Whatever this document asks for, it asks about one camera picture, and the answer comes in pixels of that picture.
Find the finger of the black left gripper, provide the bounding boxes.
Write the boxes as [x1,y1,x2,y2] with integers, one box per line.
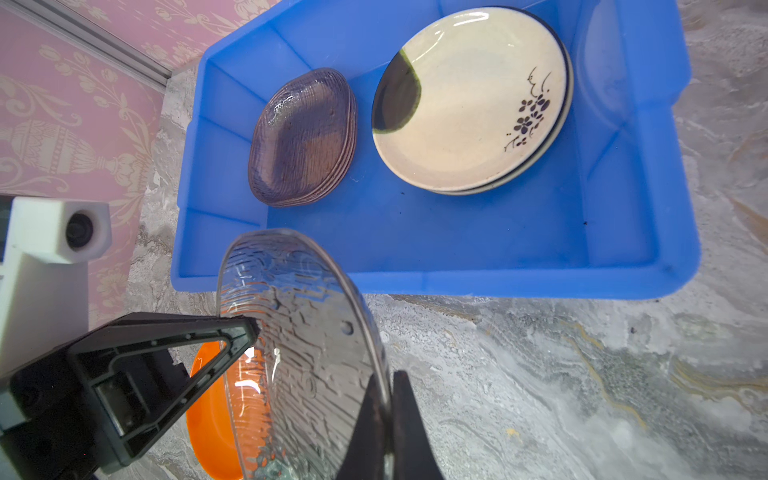
[1,312,259,479]

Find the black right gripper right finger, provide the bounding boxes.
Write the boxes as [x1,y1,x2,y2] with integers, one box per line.
[391,371,444,480]

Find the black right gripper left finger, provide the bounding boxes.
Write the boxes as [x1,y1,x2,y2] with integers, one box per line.
[335,375,389,480]

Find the grey glass plate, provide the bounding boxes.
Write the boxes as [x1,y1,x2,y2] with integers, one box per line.
[217,229,388,479]

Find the orange round plate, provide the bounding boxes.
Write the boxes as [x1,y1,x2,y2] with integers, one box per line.
[186,347,275,479]

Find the pink glass plate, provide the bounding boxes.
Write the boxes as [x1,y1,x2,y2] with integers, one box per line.
[247,68,358,208]

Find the cream plate black brushstroke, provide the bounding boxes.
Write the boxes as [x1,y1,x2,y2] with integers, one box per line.
[371,7,567,194]

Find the blue plastic bin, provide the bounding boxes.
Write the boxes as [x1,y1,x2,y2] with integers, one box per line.
[170,1,701,299]

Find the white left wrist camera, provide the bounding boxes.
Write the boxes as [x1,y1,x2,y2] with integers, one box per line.
[1,195,112,374]

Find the left aluminium corner post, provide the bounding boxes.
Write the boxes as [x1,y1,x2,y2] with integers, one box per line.
[1,0,172,93]

